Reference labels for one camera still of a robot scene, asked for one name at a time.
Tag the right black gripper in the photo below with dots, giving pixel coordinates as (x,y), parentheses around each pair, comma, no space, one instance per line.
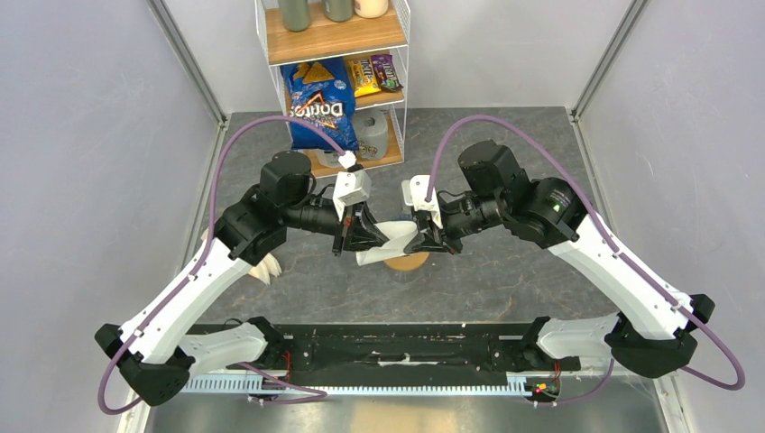
(432,238)

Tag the green pump bottle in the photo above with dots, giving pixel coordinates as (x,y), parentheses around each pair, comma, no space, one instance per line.
(295,14)

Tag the right aluminium frame post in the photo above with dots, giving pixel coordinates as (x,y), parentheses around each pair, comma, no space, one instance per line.
(613,48)

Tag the yellow candy bag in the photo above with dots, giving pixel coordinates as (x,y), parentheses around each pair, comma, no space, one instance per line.
(362,73)

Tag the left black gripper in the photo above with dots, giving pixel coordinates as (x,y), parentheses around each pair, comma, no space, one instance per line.
(359,225)

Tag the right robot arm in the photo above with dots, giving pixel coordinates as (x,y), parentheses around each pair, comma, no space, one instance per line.
(651,331)

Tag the aluminium frame post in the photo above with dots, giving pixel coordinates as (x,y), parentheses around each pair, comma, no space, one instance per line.
(613,48)
(177,41)

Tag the coffee filter paper pack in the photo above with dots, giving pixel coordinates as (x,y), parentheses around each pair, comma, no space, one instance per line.
(264,270)

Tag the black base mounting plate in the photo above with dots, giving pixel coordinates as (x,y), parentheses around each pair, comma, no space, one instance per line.
(401,355)

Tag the blue Doritos chip bag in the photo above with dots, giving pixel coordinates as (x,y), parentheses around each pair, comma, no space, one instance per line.
(321,93)

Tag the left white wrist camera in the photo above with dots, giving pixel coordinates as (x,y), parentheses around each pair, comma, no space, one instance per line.
(352,186)

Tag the left aluminium frame post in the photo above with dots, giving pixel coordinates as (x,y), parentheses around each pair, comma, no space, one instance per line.
(177,41)

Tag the round wooden dripper stand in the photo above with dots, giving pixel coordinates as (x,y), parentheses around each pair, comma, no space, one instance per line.
(407,263)

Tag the white paper roll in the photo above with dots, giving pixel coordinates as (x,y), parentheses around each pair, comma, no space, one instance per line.
(328,159)

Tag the clear glass cup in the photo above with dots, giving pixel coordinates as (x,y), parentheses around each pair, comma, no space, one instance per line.
(402,277)

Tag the white wire shelf rack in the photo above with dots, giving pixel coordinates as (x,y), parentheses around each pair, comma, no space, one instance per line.
(354,39)

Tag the grey slotted cable duct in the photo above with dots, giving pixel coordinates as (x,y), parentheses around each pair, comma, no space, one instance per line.
(253,384)

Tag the cream lotion bottle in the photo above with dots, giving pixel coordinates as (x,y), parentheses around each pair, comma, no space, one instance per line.
(370,9)

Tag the dark candy bag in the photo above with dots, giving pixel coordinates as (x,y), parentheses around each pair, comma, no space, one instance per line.
(385,73)

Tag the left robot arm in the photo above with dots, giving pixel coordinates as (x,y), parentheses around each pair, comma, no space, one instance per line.
(155,351)

